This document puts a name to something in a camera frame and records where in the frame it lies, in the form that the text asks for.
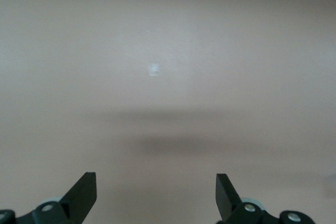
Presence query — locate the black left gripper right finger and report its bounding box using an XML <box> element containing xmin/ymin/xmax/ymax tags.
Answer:
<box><xmin>215</xmin><ymin>173</ymin><xmax>316</xmax><ymax>224</ymax></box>

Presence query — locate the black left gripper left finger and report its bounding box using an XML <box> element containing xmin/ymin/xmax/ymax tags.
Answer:
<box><xmin>31</xmin><ymin>172</ymin><xmax>97</xmax><ymax>224</ymax></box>

